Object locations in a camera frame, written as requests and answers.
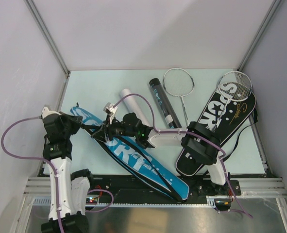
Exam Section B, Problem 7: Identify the white racket with black handle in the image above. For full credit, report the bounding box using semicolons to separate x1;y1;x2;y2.
163;67;195;125

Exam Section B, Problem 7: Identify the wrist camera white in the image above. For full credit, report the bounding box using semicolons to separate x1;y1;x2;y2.
41;106;61;119
103;102;118;124

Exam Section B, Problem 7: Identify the white racket on black bag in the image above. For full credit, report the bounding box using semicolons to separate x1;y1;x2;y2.
211;71;253;132

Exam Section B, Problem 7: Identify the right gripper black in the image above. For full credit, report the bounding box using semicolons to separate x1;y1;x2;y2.
92;114;137;143

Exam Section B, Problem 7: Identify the white shuttlecock tube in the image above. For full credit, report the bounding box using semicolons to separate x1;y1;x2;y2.
123;95;152;126

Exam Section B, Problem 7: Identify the blue racket bag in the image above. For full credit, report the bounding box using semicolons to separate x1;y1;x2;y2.
69;101;190;203

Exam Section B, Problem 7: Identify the left aluminium frame post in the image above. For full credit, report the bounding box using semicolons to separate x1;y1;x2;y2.
24;0;70;78

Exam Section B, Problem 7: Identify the black shuttlecock tube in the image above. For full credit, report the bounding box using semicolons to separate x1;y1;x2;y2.
149;78;182;128

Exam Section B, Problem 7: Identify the black racket bag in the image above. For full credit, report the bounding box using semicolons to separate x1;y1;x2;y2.
175;90;256;177

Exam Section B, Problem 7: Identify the white cable duct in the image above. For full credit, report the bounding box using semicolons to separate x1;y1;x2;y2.
32;197;216;208

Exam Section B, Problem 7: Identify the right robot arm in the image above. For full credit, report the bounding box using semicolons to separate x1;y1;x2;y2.
91;113;230;195

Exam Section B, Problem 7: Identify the aluminium frame post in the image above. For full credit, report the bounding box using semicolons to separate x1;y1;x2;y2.
237;0;284;72
24;0;70;78

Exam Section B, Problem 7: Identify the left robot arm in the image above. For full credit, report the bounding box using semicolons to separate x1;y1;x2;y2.
41;107;96;233

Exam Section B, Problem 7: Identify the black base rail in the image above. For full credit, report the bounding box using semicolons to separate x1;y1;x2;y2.
92;175;241;206

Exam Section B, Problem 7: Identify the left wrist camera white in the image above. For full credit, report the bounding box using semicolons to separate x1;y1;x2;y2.
41;106;61;119

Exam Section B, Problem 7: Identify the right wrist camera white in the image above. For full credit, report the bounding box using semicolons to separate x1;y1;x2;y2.
103;102;118;124

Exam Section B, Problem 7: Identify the right aluminium frame post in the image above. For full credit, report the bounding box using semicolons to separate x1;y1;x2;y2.
237;0;284;72

